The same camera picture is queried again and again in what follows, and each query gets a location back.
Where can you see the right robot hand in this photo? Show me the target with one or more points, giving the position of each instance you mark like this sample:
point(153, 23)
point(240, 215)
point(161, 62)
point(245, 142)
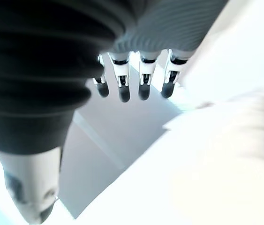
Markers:
point(40, 70)

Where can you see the white bed sheet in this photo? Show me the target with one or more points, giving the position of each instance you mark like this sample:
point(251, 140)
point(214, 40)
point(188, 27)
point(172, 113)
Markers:
point(204, 164)

